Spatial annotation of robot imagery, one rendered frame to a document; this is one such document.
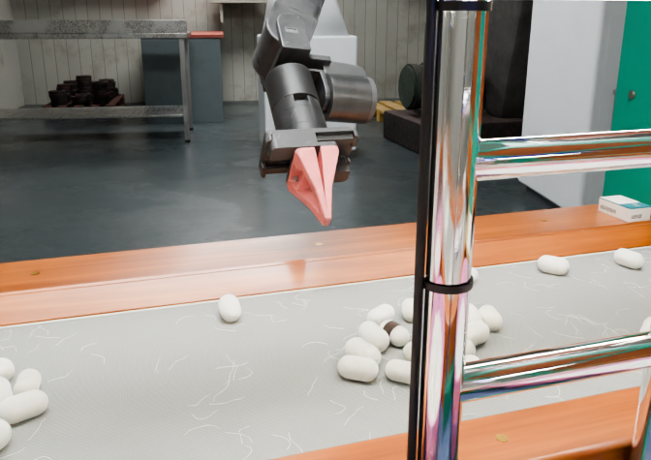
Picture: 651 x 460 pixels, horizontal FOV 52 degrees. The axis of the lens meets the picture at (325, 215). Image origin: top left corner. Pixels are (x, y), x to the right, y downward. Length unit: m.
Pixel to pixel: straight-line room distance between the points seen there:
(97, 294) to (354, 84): 0.37
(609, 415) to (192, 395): 0.31
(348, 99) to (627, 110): 0.44
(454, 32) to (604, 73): 3.07
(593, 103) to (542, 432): 2.94
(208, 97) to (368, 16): 2.77
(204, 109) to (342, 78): 6.06
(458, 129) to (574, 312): 0.44
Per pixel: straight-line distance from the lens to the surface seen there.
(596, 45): 3.35
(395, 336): 0.60
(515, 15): 5.37
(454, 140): 0.30
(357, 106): 0.79
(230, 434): 0.50
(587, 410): 0.51
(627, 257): 0.86
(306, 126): 0.72
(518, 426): 0.48
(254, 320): 0.66
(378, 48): 8.77
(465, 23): 0.30
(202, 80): 6.80
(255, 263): 0.73
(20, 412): 0.55
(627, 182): 1.06
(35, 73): 8.86
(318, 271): 0.74
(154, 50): 6.81
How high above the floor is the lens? 1.03
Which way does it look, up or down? 17 degrees down
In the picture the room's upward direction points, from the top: straight up
